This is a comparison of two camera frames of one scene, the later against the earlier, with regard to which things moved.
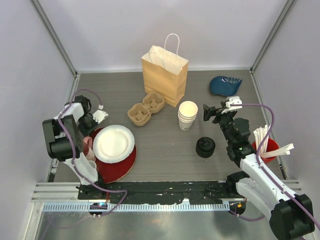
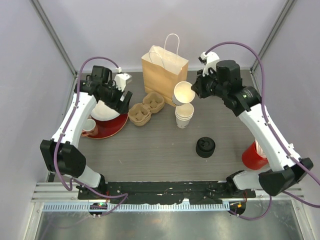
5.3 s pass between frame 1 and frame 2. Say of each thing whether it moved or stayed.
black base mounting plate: stayed
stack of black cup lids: stayed
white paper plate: moved
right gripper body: moved
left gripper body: moved
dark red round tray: moved
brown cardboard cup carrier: stayed
